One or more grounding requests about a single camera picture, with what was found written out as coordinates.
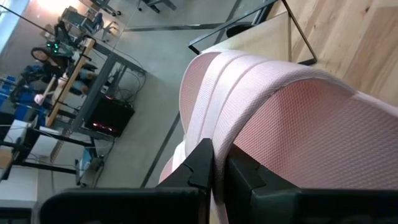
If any black computer tower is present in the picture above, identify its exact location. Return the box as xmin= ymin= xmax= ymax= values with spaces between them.
xmin=83 ymin=94 xmax=136 ymax=138

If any wooden background table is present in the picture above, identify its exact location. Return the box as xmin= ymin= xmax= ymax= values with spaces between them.
xmin=44 ymin=37 xmax=96 ymax=128

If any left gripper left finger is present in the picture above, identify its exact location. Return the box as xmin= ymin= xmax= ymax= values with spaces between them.
xmin=40 ymin=138 xmax=215 ymax=224

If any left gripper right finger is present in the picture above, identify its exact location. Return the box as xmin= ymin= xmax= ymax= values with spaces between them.
xmin=223 ymin=144 xmax=398 ymax=224

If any wooden shelf with black frame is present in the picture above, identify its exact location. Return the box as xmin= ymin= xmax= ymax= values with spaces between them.
xmin=187 ymin=0 xmax=318 ymax=67

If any black metal desk frame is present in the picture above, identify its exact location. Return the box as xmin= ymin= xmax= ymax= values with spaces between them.
xmin=0 ymin=124 xmax=96 ymax=183

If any black floor cable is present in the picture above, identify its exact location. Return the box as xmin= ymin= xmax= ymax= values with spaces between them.
xmin=113 ymin=67 xmax=147 ymax=104

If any wooden workbench with metal legs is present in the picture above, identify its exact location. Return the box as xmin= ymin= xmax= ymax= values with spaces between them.
xmin=70 ymin=40 xmax=147 ymax=133

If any person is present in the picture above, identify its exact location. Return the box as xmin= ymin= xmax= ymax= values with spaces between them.
xmin=30 ymin=46 xmax=98 ymax=106

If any blue office chair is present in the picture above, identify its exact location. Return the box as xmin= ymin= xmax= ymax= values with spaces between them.
xmin=61 ymin=6 xmax=105 ymax=35

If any pink foam slide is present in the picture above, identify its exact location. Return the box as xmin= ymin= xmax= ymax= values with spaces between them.
xmin=158 ymin=49 xmax=398 ymax=224

